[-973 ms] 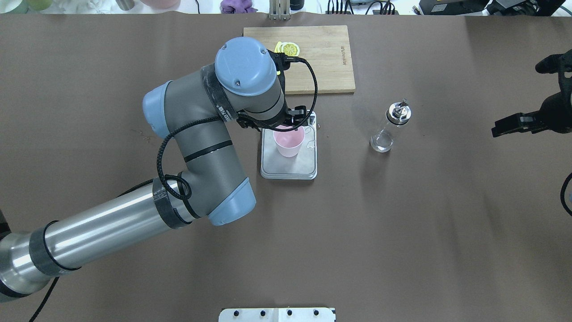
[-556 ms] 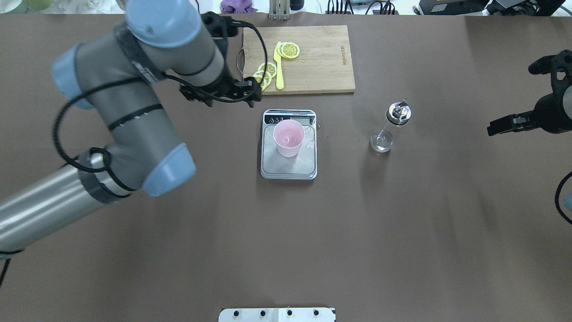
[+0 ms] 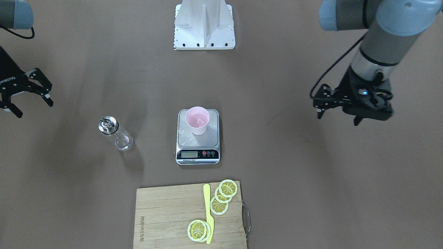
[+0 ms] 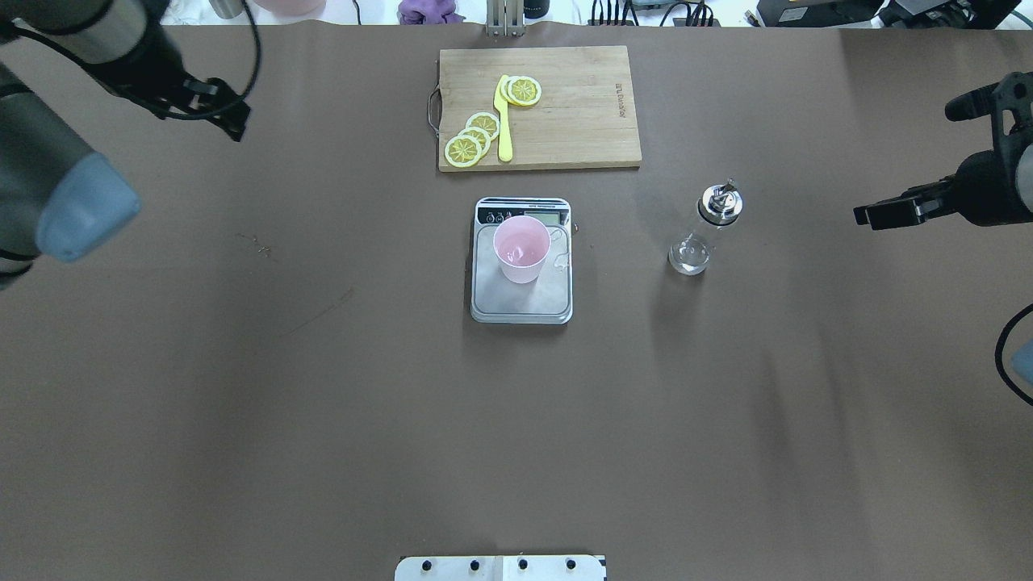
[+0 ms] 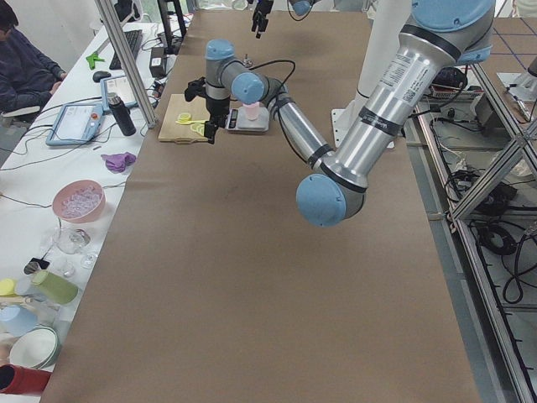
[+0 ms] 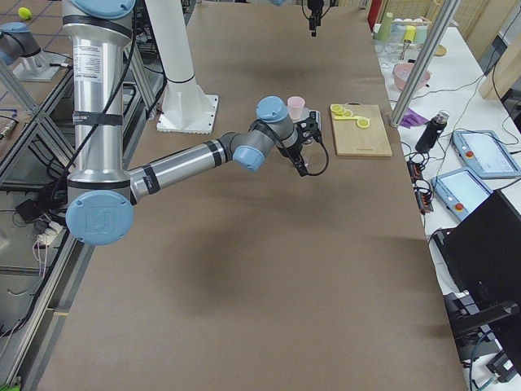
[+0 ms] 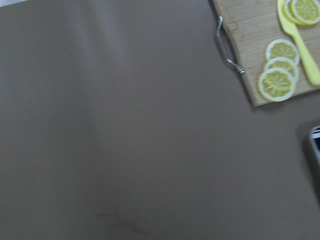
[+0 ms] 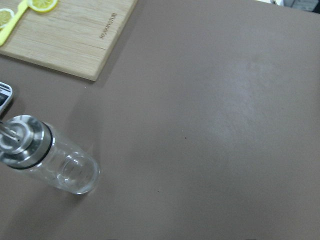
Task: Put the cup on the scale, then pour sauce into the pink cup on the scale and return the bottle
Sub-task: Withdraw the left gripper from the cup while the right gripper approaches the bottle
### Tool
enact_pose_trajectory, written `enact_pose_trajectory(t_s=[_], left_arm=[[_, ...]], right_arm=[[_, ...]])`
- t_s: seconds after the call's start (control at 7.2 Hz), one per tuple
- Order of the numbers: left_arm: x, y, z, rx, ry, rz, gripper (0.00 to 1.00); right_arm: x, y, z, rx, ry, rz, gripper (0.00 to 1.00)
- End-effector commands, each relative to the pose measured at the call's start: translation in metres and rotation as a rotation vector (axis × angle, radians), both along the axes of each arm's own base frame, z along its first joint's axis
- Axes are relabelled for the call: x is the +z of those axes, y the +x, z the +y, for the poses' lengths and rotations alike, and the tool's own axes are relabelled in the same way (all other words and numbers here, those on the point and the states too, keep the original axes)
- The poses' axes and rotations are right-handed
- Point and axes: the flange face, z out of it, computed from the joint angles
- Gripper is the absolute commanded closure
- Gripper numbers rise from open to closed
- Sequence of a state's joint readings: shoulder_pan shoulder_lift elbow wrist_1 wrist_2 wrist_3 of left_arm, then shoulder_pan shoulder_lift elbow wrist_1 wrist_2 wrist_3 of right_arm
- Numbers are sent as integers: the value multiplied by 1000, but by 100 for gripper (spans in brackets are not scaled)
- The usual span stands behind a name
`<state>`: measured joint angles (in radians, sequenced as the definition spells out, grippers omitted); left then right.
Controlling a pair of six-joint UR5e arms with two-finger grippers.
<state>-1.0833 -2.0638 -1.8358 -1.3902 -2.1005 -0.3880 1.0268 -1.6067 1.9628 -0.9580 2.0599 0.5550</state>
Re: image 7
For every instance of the digital kitchen scale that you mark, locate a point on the digital kitchen scale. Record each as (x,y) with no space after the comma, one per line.
(314,139)

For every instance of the lemon slice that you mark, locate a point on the lemon slice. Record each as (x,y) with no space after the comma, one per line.
(306,11)
(287,12)
(276,84)
(285,64)
(282,48)

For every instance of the yellow plastic knife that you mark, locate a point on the yellow plastic knife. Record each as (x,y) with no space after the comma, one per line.
(311,69)

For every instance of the wooden cutting board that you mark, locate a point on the wooden cutting board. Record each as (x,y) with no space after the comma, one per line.
(251,26)

